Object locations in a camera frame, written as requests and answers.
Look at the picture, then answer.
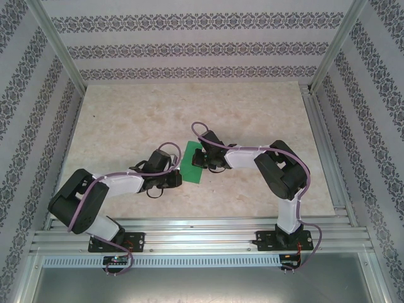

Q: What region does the green cloth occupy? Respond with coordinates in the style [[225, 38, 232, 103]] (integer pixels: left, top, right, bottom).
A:
[[179, 140, 205, 184]]

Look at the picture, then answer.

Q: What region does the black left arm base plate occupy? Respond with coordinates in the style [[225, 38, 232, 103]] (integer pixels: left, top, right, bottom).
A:
[[88, 232, 146, 253]]

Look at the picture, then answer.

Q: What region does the grey metal sheet panel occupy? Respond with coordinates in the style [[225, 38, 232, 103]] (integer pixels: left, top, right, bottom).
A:
[[30, 266, 391, 303]]

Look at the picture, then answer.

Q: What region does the small circuit board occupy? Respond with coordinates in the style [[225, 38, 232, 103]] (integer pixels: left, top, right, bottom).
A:
[[103, 255, 129, 266], [280, 254, 301, 266]]

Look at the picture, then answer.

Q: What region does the long aluminium mounting rail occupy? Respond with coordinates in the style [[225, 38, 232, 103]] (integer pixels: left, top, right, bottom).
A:
[[30, 217, 376, 255]]

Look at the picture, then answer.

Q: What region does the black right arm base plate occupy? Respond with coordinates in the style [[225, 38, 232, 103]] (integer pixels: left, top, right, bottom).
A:
[[256, 230, 315, 253]]

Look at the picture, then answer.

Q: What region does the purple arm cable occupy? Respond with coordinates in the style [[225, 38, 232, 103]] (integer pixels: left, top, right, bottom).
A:
[[67, 141, 184, 277], [191, 121, 324, 274]]

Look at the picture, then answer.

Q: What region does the thin black left gripper wire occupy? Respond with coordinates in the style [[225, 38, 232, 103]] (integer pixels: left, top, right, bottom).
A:
[[146, 187, 165, 200]]

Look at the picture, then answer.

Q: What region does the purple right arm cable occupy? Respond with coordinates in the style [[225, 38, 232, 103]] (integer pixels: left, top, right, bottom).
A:
[[191, 121, 324, 274]]

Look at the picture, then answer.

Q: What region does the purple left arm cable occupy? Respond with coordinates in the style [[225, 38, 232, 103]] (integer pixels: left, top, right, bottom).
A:
[[67, 141, 184, 277]]

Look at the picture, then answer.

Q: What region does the slotted grey cable duct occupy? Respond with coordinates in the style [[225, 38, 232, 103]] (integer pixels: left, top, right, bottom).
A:
[[42, 254, 282, 268]]

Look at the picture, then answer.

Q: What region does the aluminium side rail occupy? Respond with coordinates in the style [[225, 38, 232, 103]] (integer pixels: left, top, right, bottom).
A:
[[299, 82, 359, 228]]

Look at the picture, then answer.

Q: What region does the aluminium frame post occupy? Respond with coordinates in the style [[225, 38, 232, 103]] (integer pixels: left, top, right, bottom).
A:
[[27, 0, 88, 94], [308, 0, 369, 95]]

